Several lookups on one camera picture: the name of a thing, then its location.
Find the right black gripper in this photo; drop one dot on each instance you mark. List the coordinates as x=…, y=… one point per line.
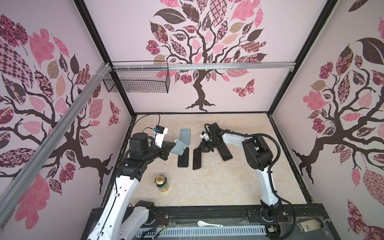
x=205, y=148

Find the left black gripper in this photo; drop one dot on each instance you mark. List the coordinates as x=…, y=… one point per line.
x=165, y=149

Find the phone with white case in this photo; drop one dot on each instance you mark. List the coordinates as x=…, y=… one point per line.
x=197, y=161

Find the white phone case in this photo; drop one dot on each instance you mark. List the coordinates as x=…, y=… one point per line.
x=179, y=147

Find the black smartphone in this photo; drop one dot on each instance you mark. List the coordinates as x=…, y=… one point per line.
x=183, y=160

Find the light blue phone case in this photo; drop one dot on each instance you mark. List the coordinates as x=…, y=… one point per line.
x=185, y=135

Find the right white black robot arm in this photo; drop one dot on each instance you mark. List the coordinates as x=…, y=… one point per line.
x=261, y=153

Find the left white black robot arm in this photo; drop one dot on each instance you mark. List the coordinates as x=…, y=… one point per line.
x=143, y=151

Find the phone with pink case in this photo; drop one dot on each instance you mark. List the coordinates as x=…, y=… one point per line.
x=224, y=152

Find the green gold drink can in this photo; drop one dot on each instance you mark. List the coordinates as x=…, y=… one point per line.
x=162, y=183

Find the white plastic spoon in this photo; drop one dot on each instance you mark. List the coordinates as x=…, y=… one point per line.
x=205, y=224

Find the beige box under bench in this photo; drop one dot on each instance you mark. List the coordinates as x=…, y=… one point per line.
x=310, y=225

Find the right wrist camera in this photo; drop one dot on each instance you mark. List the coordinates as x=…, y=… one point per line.
x=205, y=136

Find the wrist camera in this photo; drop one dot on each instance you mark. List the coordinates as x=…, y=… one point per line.
x=160, y=133
x=205, y=136

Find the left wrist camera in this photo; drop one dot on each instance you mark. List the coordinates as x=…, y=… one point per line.
x=160, y=133

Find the black wire basket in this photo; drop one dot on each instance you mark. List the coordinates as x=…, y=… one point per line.
x=138, y=77

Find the white slotted cable duct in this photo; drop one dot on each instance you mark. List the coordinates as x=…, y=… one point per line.
x=178, y=232

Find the left aluminium wall rail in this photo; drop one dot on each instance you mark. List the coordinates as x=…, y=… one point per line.
x=24, y=178

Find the aluminium wall rail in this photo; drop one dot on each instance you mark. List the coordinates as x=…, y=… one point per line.
x=24, y=178
x=212, y=66

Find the back aluminium wall rail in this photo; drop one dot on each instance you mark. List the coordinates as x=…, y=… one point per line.
x=212, y=66

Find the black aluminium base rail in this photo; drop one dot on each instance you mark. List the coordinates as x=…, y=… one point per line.
x=251, y=213

